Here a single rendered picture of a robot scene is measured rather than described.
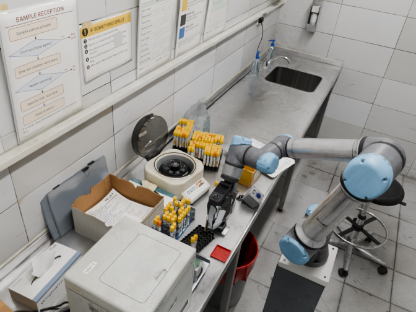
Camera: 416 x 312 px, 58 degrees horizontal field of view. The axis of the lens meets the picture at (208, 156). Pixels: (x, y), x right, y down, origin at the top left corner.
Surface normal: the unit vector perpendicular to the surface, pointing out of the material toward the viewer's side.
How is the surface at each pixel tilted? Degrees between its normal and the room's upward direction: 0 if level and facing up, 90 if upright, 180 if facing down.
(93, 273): 0
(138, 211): 1
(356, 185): 83
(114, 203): 1
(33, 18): 94
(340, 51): 90
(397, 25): 90
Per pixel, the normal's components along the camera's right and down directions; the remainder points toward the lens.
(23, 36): 0.88, 0.39
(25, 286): 0.10, -0.82
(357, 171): -0.62, 0.30
